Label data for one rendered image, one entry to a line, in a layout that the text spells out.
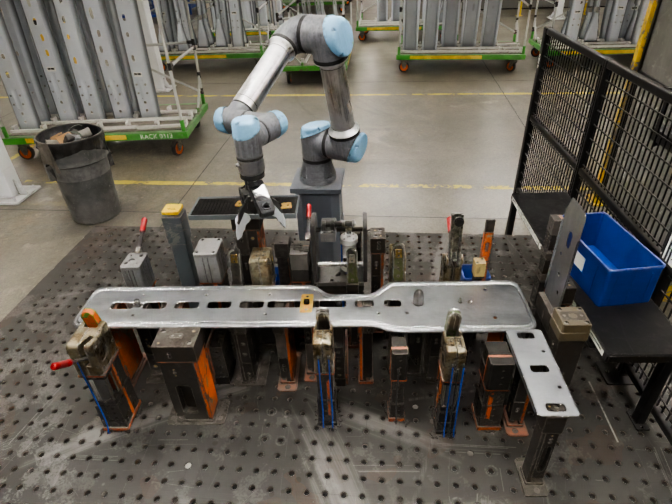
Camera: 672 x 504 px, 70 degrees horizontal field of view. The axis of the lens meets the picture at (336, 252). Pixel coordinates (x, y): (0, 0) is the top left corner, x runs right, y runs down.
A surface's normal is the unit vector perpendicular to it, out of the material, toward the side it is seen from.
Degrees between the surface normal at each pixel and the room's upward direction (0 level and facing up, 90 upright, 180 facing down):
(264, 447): 0
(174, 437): 0
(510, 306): 0
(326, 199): 90
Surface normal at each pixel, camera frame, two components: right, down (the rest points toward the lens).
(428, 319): -0.04, -0.83
